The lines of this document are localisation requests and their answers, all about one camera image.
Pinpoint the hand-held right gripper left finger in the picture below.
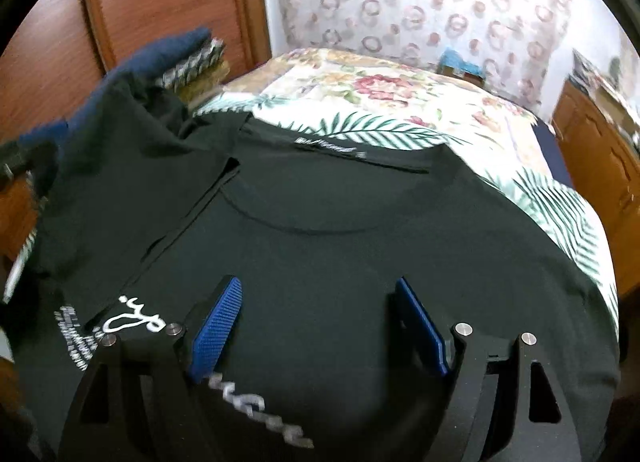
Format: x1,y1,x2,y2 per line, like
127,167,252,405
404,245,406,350
59,274,244,462

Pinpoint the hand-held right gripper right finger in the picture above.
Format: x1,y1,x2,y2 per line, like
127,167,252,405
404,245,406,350
390,277,576,462

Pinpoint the black t-shirt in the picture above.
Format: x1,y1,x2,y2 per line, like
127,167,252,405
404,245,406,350
10,75,623,462

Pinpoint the palm-leaf bed sheet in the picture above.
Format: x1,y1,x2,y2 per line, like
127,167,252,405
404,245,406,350
195,92,622,333

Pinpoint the navy blue mattress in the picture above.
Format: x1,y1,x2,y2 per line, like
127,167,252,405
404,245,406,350
532,119,576,188

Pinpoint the wooden cabinet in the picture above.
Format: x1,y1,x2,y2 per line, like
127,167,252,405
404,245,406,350
550,77,640,298

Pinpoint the floral blanket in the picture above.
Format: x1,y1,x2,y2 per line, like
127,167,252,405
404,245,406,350
220,46,556,183

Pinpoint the blue storage box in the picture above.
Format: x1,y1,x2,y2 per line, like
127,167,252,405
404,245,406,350
437,48,486,88

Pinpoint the navy blue pillow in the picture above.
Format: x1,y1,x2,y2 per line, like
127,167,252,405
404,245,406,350
20,26,212,153

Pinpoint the clutter of small desk things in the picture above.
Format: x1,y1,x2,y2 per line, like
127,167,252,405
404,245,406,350
570,50,640,143

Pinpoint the chain-patterned cushion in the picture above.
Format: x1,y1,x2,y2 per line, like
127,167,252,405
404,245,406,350
159,37,232,100

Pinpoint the ring-patterned wall cloth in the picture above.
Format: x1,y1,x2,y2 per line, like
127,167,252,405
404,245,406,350
272,0,576,118

